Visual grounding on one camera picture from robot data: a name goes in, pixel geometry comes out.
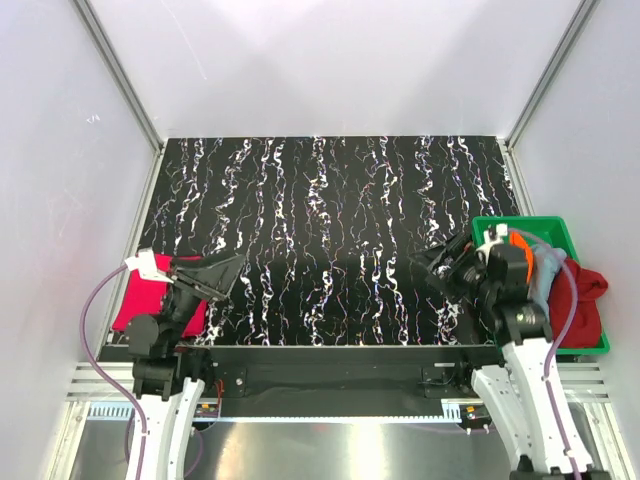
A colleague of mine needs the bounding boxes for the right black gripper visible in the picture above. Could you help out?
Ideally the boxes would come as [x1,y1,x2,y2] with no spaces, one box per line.
[409,229,498,303]

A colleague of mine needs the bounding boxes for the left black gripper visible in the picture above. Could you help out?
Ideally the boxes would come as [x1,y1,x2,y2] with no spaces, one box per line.
[160,249,246,347]

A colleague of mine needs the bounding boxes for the orange t shirt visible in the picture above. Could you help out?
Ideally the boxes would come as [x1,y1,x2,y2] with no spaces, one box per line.
[508,230,535,284]

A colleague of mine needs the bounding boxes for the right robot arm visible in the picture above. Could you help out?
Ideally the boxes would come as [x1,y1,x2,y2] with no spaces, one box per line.
[410,224,611,479]

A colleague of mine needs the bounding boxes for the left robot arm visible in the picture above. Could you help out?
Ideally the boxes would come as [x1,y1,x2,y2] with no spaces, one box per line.
[125,249,246,479]

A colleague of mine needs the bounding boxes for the folded magenta t shirt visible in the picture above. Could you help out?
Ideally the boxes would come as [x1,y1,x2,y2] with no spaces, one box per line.
[112,270,207,339]

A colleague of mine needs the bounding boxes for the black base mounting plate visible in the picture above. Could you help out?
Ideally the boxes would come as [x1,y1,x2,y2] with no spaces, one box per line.
[157,346,512,399]

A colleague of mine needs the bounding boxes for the light blue t shirt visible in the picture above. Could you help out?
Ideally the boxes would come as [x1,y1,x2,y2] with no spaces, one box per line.
[529,244,567,316]

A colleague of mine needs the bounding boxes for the green plastic bin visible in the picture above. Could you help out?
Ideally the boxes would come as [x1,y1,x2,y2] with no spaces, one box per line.
[472,216,610,356]

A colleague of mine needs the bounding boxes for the dark red t shirt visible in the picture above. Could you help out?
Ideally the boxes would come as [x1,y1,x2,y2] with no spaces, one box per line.
[548,258,608,349]

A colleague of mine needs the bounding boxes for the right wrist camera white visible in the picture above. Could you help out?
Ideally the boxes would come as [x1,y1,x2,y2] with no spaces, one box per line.
[476,223,509,257]

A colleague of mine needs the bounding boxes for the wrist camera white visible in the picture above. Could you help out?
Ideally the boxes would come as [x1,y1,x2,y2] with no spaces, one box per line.
[476,223,509,257]
[125,248,174,283]

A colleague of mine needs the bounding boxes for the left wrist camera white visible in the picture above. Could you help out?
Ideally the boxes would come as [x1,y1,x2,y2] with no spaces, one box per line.
[125,248,174,283]

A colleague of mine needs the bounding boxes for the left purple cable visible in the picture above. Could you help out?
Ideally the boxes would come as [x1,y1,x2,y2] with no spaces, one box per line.
[81,263,151,480]

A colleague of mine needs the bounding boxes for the right aluminium frame post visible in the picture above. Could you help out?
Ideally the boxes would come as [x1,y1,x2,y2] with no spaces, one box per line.
[504,0,600,152]

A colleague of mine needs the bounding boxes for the aluminium frame post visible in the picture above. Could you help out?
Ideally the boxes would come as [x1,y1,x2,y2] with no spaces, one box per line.
[504,0,600,152]
[70,0,164,153]

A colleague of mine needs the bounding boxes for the left aluminium frame post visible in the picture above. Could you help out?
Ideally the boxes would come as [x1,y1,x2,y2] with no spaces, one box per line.
[70,0,164,153]

